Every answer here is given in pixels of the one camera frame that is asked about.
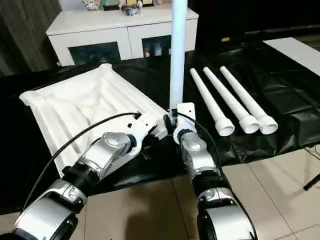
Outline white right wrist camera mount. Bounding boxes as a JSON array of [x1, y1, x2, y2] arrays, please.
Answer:
[[172, 102, 196, 146]]

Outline white plastic table leg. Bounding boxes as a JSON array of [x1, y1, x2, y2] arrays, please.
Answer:
[[189, 67, 236, 137], [219, 66, 279, 135], [202, 66, 260, 134], [169, 0, 188, 112]]

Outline white flat board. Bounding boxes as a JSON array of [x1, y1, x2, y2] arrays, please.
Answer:
[[262, 37, 320, 76]]

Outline black tripod leg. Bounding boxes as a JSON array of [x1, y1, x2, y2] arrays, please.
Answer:
[[303, 174, 320, 191]]

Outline black tangled bundle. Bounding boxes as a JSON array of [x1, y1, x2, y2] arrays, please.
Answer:
[[121, 4, 143, 17]]

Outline black work mat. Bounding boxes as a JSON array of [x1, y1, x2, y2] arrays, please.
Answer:
[[0, 44, 320, 216]]

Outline grey curtain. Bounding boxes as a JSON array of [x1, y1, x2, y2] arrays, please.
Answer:
[[0, 0, 62, 76]]

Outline floral patterned pot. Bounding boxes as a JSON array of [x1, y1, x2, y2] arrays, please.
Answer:
[[82, 0, 102, 11]]

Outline white plastic table top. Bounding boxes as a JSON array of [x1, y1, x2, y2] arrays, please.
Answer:
[[19, 63, 168, 176]]

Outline black left wrist camera cable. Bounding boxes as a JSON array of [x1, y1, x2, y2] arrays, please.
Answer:
[[23, 111, 142, 211]]

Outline white cabinet with glass doors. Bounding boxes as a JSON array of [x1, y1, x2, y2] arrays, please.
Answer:
[[46, 6, 200, 67]]

